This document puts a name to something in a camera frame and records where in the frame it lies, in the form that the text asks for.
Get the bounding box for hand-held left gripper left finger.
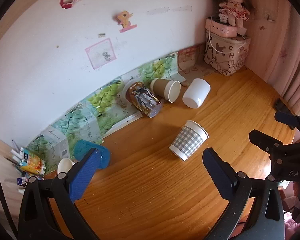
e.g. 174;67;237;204
18;148;101;240

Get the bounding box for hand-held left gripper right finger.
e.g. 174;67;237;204
202;148;286;240

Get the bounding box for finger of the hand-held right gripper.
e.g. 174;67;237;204
274;99;300;140
249;129;292;157

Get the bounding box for grey plaid paper cup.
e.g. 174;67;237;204
169;120;209;161

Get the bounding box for small white paper cup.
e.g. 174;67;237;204
57;158;76;177

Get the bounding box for blue plastic cup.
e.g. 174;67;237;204
74;139;111;168

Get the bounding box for plain white cup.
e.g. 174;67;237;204
182;78;211;109

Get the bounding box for dark cartoon print cup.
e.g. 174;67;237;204
125;81;163;118

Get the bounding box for brown paper cup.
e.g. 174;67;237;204
150;77;181;103

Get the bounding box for grape print carton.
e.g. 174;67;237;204
86;78;143;137
27;126;71;173
137;52;188;85
50;106;105;151

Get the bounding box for orange drink pouch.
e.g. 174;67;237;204
19;148;46;176

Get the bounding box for pink curtain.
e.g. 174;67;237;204
264;4;300;122

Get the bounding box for small blue white packet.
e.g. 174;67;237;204
16;176;39;187

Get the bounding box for bundle of white pens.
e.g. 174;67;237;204
4;139;25;177

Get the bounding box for letter print storage box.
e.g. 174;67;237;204
204;33;251;77

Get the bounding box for pink printed paper bag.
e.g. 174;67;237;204
177;44;207;78

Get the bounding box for pink case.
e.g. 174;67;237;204
205;16;238;38

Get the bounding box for rag doll in dotted dress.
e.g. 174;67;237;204
211;0;256;28

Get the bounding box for white cord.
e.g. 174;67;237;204
207;17;249;63

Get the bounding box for pink framed wall sticker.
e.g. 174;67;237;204
85;38;115;70

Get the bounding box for yellow pony wall sticker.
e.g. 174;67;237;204
114;10;138;33

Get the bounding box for red lips wall sticker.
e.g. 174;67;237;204
60;0;80;10

